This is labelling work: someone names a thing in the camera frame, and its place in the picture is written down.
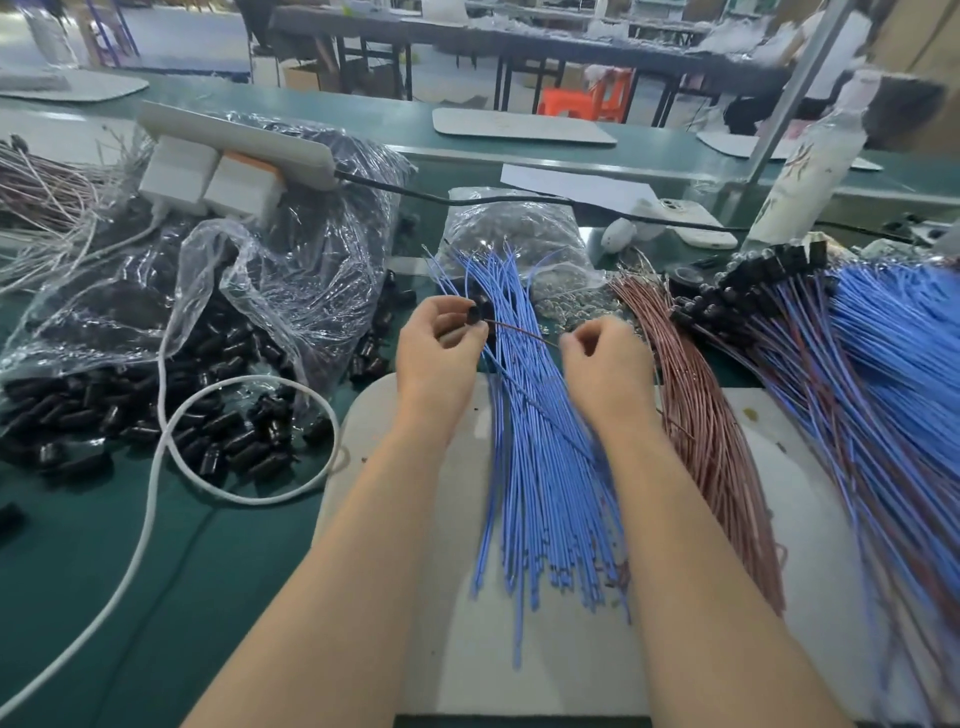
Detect person's left hand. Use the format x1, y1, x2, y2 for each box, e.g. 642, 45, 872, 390
393, 295, 494, 447

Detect person's right hand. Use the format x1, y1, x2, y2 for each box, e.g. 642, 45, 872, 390
558, 312, 665, 447

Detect bundle of blue wires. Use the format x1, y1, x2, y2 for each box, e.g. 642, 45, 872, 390
432, 247, 632, 669

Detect pile of assembled wire harnesses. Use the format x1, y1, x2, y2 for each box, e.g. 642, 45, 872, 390
667, 237, 960, 722

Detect pile of black plastic caps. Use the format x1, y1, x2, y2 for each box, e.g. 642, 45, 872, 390
0, 270, 452, 534

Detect person's left forearm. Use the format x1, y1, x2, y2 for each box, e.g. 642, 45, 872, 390
183, 420, 474, 728

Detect person's right forearm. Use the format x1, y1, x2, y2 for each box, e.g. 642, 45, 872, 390
600, 420, 854, 728

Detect white computer mouse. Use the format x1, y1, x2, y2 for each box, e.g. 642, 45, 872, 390
600, 217, 641, 257

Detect small clear plastic bag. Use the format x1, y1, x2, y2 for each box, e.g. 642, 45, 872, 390
435, 187, 602, 309

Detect white flat device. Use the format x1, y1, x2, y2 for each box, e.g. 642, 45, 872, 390
652, 198, 740, 251

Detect large clear plastic bag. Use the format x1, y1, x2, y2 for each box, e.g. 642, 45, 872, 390
0, 108, 419, 392

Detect white paper sheet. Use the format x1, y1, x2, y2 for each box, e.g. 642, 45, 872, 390
502, 162, 669, 215

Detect white flat tray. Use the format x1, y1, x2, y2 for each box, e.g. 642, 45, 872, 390
0, 67, 149, 104
697, 130, 884, 174
432, 105, 620, 147

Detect white orange charger adapter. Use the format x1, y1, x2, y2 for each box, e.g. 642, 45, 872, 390
202, 153, 290, 230

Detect white spray bottle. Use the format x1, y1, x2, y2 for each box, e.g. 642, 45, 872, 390
745, 70, 884, 249

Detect orange plastic stool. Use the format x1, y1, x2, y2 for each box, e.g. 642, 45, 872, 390
540, 67, 636, 125

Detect white work board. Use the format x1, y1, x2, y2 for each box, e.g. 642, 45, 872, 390
312, 372, 902, 719

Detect white power strip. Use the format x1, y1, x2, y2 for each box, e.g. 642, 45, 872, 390
135, 100, 344, 192

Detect blue table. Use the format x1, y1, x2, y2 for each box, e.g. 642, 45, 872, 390
90, 7, 257, 80

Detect cardboard boxes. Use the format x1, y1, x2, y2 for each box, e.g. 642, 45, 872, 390
870, 0, 960, 152

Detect black power cord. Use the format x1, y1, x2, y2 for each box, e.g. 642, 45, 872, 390
339, 168, 924, 249

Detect white charging cable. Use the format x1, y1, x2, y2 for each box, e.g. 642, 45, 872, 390
0, 210, 344, 714

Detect slanted metal frame post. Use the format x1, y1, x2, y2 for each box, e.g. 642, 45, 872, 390
735, 0, 857, 189

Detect long black-frame table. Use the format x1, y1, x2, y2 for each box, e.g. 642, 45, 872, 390
270, 4, 782, 129

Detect bundle of stripped brown wires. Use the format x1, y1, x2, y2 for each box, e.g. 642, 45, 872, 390
0, 135, 152, 294

